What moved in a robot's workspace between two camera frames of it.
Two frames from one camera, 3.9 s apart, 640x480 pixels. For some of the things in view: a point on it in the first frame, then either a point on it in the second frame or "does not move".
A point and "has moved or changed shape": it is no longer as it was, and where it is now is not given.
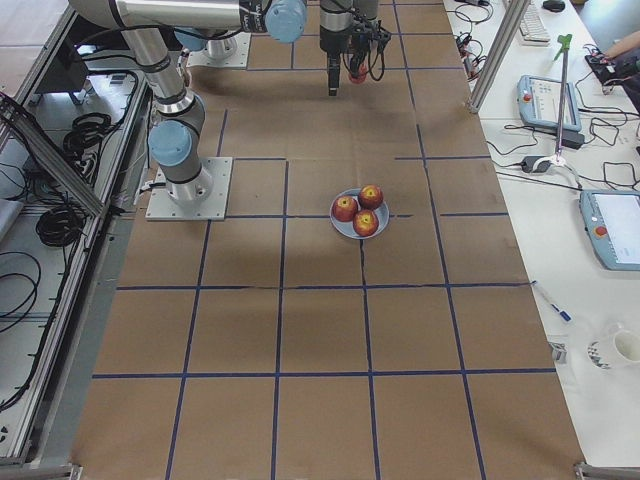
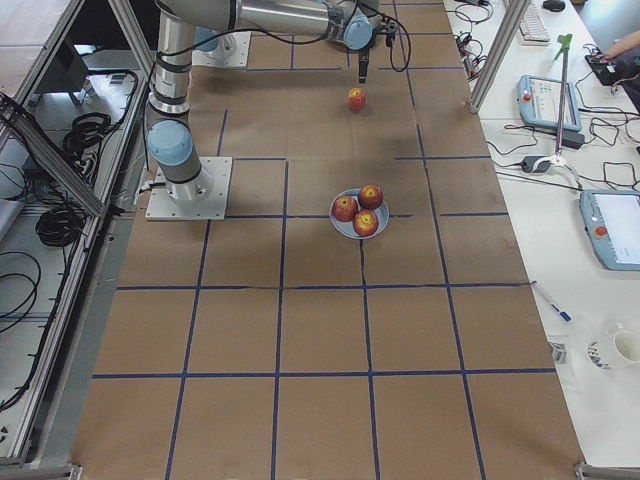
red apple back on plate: [370, 196] does not move
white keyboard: [533, 29] does not move
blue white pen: [565, 316] does not move
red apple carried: [363, 73] has moved or changed shape
